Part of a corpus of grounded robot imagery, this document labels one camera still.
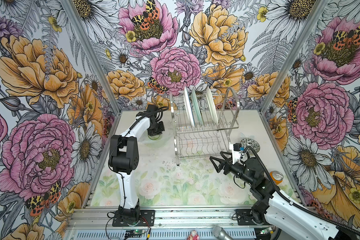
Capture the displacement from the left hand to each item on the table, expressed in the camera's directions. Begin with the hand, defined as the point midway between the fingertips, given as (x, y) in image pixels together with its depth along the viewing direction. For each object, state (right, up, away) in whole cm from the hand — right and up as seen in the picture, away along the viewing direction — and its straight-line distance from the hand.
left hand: (161, 135), depth 97 cm
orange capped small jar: (+61, -19, -21) cm, 68 cm away
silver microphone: (+30, -40, -30) cm, 59 cm away
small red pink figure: (+19, -43, -30) cm, 55 cm away
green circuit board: (-9, -44, -26) cm, 52 cm away
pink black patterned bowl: (+54, -4, 0) cm, 55 cm away
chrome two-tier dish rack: (+31, -3, +4) cm, 32 cm away
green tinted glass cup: (-5, -1, 0) cm, 5 cm away
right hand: (+30, -11, -21) cm, 38 cm away
